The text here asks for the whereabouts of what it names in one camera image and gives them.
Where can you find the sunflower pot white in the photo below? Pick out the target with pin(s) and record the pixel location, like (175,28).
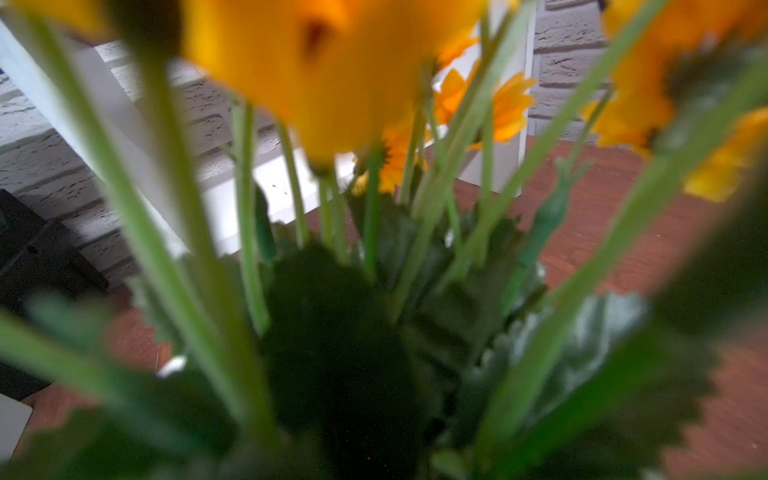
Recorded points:
(565,329)

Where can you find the black plastic toolbox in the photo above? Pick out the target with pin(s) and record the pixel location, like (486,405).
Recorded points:
(38,255)

